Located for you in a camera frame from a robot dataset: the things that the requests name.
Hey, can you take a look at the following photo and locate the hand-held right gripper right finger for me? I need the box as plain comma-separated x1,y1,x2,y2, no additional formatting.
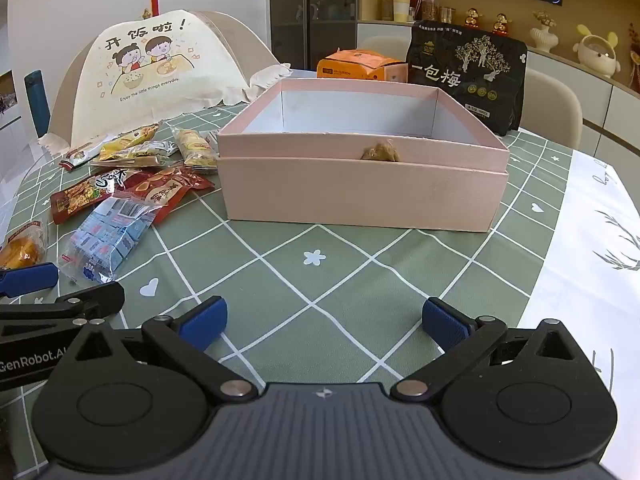
391,297,593,403

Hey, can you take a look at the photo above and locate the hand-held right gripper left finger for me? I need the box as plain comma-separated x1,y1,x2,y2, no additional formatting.
65,296,261,403

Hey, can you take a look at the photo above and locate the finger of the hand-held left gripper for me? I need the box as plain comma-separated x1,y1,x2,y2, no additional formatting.
50,281,126,322
0,262,60,299

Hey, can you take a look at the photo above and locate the orange bread packet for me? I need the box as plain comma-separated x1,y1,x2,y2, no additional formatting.
0,220,48,273

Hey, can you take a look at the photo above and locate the clear bag of blue candies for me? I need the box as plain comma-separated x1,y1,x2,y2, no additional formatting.
59,195,158,288

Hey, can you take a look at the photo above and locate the dark red barbecue snack bag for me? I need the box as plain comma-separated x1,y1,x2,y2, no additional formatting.
50,170,136,225

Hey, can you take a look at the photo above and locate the red cookie snack bag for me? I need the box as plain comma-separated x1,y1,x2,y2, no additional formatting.
112,166,216,226

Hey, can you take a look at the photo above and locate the white yellow snack packet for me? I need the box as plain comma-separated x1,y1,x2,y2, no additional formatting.
90,141,181,168

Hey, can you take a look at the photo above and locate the pink cardboard box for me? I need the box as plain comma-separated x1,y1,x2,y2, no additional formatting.
217,77,511,233

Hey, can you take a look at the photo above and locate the pale yellow cake packet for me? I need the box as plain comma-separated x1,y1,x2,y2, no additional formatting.
172,129,219,175

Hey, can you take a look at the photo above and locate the green checkered tablecloth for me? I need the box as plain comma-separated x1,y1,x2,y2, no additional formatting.
0,95,573,411

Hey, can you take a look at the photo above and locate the white bamboo print cloth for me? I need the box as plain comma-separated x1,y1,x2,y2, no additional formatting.
520,149,640,480

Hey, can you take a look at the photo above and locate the teal thermos bottle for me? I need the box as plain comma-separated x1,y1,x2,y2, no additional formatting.
25,71,52,138

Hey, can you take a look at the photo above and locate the cream cartoon food cover tent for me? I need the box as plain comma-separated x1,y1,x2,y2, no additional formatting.
50,9,292,147

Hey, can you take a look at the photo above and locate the beige dining chair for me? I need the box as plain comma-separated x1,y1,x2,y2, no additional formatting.
360,35,413,67
520,67,584,151

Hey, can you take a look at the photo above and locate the black plum snack bag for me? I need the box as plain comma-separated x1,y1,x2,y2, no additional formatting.
405,21,528,137

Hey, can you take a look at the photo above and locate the beige sideboard cabinet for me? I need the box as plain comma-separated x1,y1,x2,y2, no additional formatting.
357,20,640,163

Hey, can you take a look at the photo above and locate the orange tissue box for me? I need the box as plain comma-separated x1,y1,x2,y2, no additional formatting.
316,49,408,83

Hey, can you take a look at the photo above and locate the white flower vase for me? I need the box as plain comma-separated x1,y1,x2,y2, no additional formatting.
529,10,558,53

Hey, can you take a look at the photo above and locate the white yellow rabbit ornament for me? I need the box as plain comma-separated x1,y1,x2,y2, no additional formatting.
572,24,622,78

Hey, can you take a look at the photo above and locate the dark glass cabinet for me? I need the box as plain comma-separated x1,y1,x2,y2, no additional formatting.
269,0,360,70

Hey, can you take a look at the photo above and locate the wall photo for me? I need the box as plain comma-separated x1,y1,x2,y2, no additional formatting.
0,70,15,114

